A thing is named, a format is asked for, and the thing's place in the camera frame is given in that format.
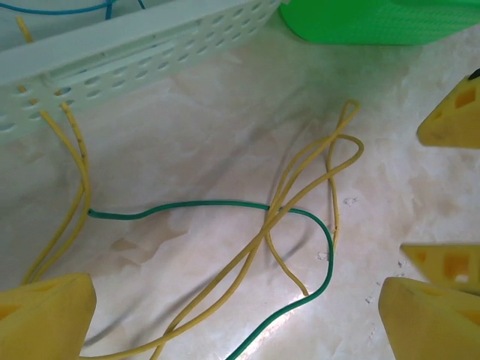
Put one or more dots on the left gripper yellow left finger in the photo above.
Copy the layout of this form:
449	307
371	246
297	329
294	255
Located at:
41	322

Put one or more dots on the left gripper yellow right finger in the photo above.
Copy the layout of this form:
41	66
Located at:
435	326

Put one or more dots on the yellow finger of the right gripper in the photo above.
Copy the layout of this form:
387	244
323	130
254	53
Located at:
457	123
431	258

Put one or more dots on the bright green plastic basket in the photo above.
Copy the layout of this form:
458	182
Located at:
375	18

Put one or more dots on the pale mint plastic basket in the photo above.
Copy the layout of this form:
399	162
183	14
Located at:
150	41

